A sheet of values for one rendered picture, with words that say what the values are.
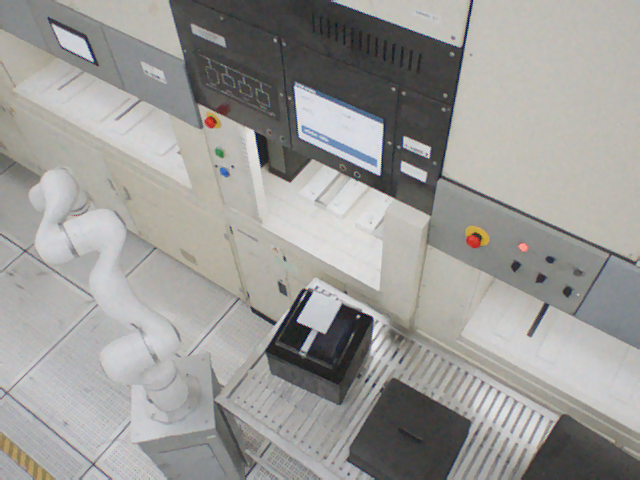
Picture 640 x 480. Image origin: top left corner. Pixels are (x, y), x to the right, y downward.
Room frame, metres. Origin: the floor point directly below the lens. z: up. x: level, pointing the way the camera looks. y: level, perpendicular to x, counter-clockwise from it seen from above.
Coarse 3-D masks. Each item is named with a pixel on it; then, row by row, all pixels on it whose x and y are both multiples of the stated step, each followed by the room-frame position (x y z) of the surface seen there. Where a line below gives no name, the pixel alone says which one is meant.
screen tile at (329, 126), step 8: (304, 96) 1.30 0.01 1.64; (304, 104) 1.31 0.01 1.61; (312, 104) 1.29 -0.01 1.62; (320, 104) 1.27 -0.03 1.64; (328, 104) 1.26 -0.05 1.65; (304, 112) 1.31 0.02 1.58; (320, 112) 1.27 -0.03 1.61; (328, 112) 1.26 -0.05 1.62; (304, 120) 1.31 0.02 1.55; (312, 120) 1.29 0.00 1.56; (320, 120) 1.27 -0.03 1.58; (328, 120) 1.26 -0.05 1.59; (320, 128) 1.27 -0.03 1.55; (328, 128) 1.26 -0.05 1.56
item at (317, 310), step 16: (304, 304) 1.06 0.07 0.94; (320, 304) 0.97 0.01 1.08; (336, 304) 0.97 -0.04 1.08; (304, 320) 0.92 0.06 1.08; (320, 320) 0.92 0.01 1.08; (352, 320) 1.00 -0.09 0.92; (288, 336) 0.96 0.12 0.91; (352, 336) 0.94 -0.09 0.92; (288, 352) 0.89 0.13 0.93; (304, 352) 0.85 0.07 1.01; (352, 352) 0.95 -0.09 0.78; (320, 368) 0.83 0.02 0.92; (336, 368) 0.83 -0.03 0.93
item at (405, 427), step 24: (384, 408) 0.71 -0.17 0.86; (408, 408) 0.70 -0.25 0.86; (432, 408) 0.70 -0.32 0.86; (360, 432) 0.64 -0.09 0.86; (384, 432) 0.63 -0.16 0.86; (408, 432) 0.62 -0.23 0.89; (432, 432) 0.62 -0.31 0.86; (456, 432) 0.62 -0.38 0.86; (360, 456) 0.57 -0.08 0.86; (384, 456) 0.56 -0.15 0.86; (408, 456) 0.56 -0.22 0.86; (432, 456) 0.55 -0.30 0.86; (456, 456) 0.57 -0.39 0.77
